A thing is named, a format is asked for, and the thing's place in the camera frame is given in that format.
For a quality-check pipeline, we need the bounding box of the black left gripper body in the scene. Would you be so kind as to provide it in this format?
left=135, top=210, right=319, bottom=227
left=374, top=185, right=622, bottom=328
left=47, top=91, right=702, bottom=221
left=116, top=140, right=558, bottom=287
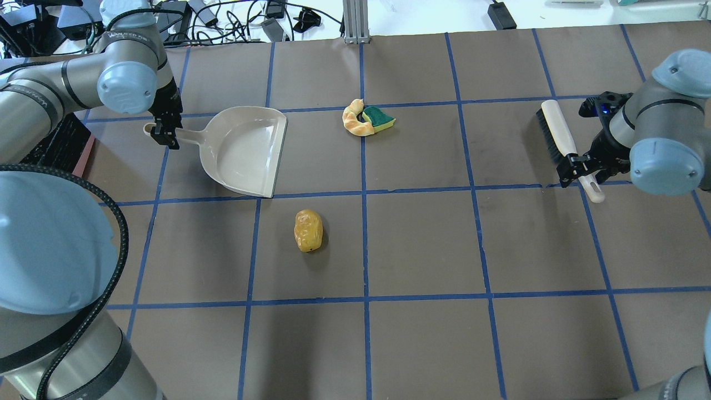
left=149, top=77, right=183, bottom=131

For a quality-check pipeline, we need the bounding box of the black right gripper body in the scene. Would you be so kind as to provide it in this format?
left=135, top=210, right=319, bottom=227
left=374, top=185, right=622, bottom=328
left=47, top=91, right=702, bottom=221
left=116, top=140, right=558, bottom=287
left=578, top=92, right=633, bottom=162

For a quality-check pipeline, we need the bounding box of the beige plastic dustpan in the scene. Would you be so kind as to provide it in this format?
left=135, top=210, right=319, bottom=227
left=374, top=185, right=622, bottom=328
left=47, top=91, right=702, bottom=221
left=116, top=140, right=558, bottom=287
left=144, top=106, right=288, bottom=198

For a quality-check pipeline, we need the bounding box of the yellow potato-like bread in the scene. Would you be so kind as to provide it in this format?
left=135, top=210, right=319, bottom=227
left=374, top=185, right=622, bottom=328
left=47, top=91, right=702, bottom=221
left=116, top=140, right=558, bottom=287
left=294, top=209, right=323, bottom=252

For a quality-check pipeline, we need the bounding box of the beige croissant piece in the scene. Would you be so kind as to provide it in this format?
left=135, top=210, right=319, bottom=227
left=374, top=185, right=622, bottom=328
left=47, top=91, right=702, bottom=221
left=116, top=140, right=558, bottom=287
left=341, top=99, right=375, bottom=137

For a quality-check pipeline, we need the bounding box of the green yellow sponge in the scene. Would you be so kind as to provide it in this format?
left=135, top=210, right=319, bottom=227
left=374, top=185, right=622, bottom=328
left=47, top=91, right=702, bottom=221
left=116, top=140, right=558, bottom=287
left=362, top=106, right=396, bottom=133

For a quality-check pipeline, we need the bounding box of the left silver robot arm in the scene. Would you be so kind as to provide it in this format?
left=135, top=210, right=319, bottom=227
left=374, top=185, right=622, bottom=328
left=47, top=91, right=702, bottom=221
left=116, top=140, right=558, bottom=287
left=1, top=1, right=183, bottom=399

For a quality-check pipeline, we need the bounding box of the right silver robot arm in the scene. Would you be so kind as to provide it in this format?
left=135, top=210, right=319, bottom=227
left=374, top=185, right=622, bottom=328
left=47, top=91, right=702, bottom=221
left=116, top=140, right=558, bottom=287
left=536, top=48, right=710, bottom=203

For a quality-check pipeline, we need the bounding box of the black power adapter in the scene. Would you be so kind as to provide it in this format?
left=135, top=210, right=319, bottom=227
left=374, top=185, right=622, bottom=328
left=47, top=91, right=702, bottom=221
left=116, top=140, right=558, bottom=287
left=487, top=1, right=517, bottom=31

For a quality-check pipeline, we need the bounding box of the aluminium frame post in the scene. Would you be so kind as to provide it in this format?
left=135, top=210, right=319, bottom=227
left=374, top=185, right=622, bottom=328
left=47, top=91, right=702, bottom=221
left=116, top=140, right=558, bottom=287
left=343, top=0, right=371, bottom=44

